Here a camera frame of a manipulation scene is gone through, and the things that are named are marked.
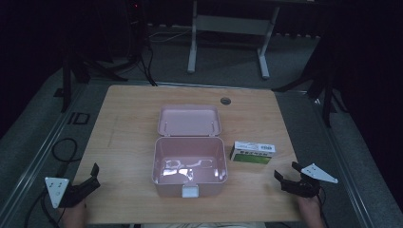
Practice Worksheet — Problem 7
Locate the person's right hand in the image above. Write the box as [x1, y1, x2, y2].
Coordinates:
[297, 195, 326, 228]

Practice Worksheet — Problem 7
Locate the white metal desk frame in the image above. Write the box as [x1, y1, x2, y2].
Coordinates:
[186, 0, 281, 80]

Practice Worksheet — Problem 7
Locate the black tripod stand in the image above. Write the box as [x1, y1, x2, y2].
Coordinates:
[52, 53, 129, 113]
[274, 41, 350, 129]

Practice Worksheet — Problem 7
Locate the white floor cable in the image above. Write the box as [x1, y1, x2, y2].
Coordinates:
[147, 28, 193, 44]

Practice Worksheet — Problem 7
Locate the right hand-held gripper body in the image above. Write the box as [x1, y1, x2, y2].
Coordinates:
[280, 162, 339, 200]

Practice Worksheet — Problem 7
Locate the dark equipment stand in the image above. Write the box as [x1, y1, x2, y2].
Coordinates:
[108, 0, 150, 72]

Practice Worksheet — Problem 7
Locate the metal floor rail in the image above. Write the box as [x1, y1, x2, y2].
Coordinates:
[308, 91, 376, 228]
[0, 83, 88, 222]

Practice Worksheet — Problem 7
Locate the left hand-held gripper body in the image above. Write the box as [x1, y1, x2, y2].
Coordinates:
[44, 176, 92, 209]

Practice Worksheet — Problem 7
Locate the white and green medicine box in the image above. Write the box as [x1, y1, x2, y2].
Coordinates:
[229, 141, 277, 165]

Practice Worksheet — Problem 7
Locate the right hand-held gripper cable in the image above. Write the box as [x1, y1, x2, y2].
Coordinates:
[317, 185, 327, 228]

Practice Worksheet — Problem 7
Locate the person's left hand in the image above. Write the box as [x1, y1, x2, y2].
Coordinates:
[61, 201, 88, 228]

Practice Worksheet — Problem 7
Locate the pink plastic storage box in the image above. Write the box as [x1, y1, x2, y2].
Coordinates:
[151, 104, 229, 200]

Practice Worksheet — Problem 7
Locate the black floor cable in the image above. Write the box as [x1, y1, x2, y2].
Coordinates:
[138, 44, 159, 87]

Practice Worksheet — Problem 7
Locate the hand-held gripper cable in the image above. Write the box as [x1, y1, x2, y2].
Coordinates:
[317, 185, 327, 228]
[24, 188, 66, 228]

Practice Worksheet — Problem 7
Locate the left hand-held gripper cable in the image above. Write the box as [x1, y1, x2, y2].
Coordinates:
[24, 188, 66, 228]

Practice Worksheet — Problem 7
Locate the black cable loop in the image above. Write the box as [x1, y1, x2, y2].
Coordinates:
[51, 138, 79, 163]

